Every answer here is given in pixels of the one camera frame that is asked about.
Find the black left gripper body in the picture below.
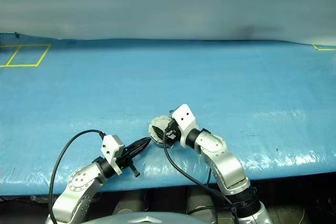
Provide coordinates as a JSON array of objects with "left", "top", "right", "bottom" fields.
[{"left": 115, "top": 145, "right": 140, "bottom": 178}]

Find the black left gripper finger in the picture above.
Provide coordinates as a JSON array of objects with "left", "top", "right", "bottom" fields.
[
  {"left": 128, "top": 140, "right": 152, "bottom": 158},
  {"left": 125, "top": 137, "right": 152, "bottom": 152}
]

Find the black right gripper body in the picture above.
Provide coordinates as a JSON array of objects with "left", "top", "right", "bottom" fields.
[{"left": 164, "top": 119, "right": 182, "bottom": 147}]

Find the grey ribbed round motor lid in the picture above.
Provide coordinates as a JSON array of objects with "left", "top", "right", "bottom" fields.
[{"left": 148, "top": 115, "right": 174, "bottom": 141}]

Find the dark grey rounded shape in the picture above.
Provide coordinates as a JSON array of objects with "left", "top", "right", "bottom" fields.
[
  {"left": 115, "top": 189, "right": 145, "bottom": 213},
  {"left": 186, "top": 186, "right": 218, "bottom": 216}
]

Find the silver robot torso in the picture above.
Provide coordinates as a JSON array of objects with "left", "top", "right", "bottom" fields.
[{"left": 103, "top": 210, "right": 208, "bottom": 224}]

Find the blue plastic table cover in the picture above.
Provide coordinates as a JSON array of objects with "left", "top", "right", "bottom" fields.
[{"left": 0, "top": 32, "right": 336, "bottom": 196}]

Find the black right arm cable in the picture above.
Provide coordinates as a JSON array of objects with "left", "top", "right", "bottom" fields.
[{"left": 162, "top": 129, "right": 240, "bottom": 224}]

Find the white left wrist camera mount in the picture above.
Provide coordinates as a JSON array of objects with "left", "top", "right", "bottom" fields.
[{"left": 101, "top": 134, "right": 124, "bottom": 175}]

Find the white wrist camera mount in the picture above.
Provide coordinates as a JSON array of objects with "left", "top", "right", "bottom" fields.
[
  {"left": 101, "top": 134, "right": 124, "bottom": 175},
  {"left": 171, "top": 104, "right": 197, "bottom": 146}
]

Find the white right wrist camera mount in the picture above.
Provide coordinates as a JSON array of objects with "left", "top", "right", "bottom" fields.
[{"left": 171, "top": 104, "right": 197, "bottom": 146}]

